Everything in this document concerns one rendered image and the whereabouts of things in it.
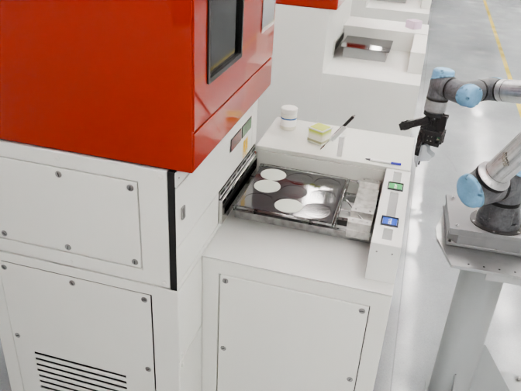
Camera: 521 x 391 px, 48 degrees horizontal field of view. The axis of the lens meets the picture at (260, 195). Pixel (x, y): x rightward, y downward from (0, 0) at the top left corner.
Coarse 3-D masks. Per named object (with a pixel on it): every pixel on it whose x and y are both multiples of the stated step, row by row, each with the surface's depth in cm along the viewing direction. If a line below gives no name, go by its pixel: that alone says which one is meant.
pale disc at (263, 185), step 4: (260, 180) 224; (264, 180) 224; (268, 180) 224; (256, 184) 221; (260, 184) 221; (264, 184) 221; (268, 184) 221; (272, 184) 222; (276, 184) 222; (256, 188) 218; (260, 188) 219; (264, 188) 219; (268, 188) 219; (272, 188) 219; (276, 188) 219; (280, 188) 219
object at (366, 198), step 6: (360, 192) 224; (366, 192) 224; (372, 192) 224; (378, 192) 225; (360, 198) 220; (366, 198) 220; (372, 198) 220; (354, 204) 216; (360, 204) 216; (366, 204) 216; (372, 204) 216; (372, 222) 209; (348, 234) 200; (354, 234) 200; (360, 234) 199; (366, 234) 198
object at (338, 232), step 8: (240, 216) 214; (248, 216) 213; (256, 216) 212; (264, 216) 211; (272, 216) 210; (280, 224) 210; (288, 224) 209; (296, 224) 208; (304, 224) 208; (312, 224) 207; (312, 232) 208; (320, 232) 207; (328, 232) 206; (336, 232) 205; (344, 232) 204; (360, 240) 204; (368, 240) 203
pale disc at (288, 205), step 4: (280, 200) 211; (284, 200) 211; (288, 200) 211; (292, 200) 211; (276, 204) 208; (280, 204) 208; (284, 204) 209; (288, 204) 209; (292, 204) 209; (296, 204) 209; (300, 204) 209; (276, 208) 206; (280, 208) 206; (284, 208) 206; (288, 208) 206; (292, 208) 206; (296, 208) 206; (300, 208) 207; (288, 212) 204; (292, 212) 204
